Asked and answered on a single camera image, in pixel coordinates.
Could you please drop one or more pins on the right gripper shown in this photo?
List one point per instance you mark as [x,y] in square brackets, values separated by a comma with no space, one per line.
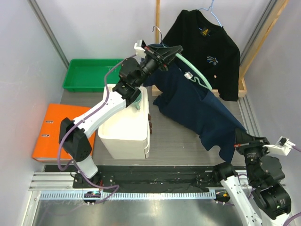
[242,139]

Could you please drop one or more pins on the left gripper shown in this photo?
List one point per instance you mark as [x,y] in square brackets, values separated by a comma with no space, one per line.
[165,55]

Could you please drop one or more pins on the green hanger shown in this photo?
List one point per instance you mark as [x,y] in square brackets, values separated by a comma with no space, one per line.
[187,62]

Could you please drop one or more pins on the navy blue t shirt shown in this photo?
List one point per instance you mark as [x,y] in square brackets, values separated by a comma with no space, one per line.
[195,107]

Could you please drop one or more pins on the black t shirt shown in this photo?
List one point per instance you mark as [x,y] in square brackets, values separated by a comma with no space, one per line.
[210,49]

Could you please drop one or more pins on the light blue wire hanger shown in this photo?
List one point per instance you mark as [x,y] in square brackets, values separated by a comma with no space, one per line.
[210,10]

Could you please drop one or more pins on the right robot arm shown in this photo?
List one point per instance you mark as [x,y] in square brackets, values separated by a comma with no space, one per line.
[264,174]

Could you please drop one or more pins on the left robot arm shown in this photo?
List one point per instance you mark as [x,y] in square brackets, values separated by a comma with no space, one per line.
[74,134]

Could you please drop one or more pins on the green mug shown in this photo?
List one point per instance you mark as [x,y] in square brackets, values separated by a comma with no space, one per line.
[136,103]

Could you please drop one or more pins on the green plastic tray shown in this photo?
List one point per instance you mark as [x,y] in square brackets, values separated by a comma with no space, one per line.
[87,75]

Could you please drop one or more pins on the white drawer box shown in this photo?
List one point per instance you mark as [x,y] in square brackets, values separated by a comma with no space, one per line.
[126,135]

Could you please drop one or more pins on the wooden clothes rack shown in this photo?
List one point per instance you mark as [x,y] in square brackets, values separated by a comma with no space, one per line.
[247,22]

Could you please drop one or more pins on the orange binder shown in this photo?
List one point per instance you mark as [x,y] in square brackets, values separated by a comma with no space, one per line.
[47,144]

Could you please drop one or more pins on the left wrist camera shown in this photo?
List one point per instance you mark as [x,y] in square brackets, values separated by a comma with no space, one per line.
[139,48]

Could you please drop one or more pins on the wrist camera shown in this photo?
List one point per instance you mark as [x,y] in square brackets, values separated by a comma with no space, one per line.
[282,147]
[139,48]

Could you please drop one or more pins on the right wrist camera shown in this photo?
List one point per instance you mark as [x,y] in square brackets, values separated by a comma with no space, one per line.
[282,147]

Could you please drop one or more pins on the white cable duct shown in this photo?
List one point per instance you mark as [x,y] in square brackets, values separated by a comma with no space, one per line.
[87,195]

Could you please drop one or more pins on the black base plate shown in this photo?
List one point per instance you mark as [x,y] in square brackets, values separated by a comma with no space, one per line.
[155,179]

